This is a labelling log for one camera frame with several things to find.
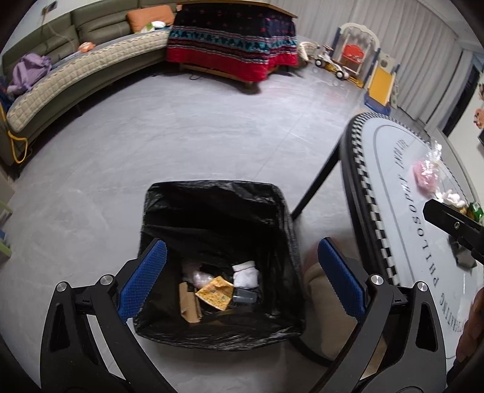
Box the green leather sofa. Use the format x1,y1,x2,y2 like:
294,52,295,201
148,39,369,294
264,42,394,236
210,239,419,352
0,0,178,167

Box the yellow printed wrapper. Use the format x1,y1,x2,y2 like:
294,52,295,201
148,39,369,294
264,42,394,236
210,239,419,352
195,276,234,311

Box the children's swing frame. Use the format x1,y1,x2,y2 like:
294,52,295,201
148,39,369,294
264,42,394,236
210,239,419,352
333,23,379,87

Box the person's leg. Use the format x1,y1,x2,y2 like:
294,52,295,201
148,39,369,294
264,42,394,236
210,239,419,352
302,244,364,363

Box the yellow cable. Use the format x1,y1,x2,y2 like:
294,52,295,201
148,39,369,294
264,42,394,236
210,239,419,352
0,102,29,164

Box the beige quilted sofa mat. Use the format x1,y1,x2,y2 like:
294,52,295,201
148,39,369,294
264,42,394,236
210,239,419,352
7,28,171,133

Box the white rocking toy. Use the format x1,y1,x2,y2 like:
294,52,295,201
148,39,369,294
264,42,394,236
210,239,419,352
299,41,322,62

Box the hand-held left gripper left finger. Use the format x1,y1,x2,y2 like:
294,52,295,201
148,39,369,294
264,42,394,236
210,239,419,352
40,238,178,393

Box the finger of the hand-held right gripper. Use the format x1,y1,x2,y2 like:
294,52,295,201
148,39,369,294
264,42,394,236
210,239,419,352
423,198,484,265

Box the clear plastic bag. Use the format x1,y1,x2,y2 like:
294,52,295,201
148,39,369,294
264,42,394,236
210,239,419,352
183,262,212,286

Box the orange cushion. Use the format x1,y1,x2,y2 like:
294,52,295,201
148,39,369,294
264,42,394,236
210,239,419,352
126,8,176,34

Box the person's right forearm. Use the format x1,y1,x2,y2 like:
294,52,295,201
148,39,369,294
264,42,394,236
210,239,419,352
446,287,484,384

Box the colourful children's shelf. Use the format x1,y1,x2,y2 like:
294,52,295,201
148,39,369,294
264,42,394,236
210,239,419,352
0,196,14,261

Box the white ride-on toy car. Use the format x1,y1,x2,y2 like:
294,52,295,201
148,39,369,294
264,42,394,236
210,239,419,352
316,45,348,81

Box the wooden table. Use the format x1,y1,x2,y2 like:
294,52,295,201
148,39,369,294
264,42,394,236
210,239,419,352
178,0,297,90

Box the round black glass table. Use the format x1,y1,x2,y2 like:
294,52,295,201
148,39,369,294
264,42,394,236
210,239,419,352
291,111,484,378

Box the pink snack bag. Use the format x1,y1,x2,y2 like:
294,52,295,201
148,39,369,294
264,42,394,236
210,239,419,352
412,140,443,199

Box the yellow children's slide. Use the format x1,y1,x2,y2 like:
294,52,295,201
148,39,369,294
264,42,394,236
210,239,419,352
364,51,401,114

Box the grey curtain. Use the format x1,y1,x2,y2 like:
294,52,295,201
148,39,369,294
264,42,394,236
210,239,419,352
272,0,473,133

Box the brown cardboard piece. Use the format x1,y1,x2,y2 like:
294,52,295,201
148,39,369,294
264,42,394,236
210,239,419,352
178,281,201,323

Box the dark plastic container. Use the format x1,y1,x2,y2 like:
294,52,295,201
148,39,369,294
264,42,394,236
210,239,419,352
231,287,260,307

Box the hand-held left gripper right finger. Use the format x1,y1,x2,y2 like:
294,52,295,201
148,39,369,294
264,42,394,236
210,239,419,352
318,237,449,393

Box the white tissue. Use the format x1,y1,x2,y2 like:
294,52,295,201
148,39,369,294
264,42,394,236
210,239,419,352
437,189,467,208

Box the patterned red and black blanket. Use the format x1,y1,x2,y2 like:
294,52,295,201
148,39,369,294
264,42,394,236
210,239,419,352
166,4,299,82

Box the bin with black bag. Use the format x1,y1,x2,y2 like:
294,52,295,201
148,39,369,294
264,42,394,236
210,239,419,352
133,180,306,352

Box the grey cabinet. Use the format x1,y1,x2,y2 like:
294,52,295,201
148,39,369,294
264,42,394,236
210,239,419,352
0,170,16,205

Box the purple backpack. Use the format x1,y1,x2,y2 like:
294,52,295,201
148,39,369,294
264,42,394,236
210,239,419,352
7,53,52,95

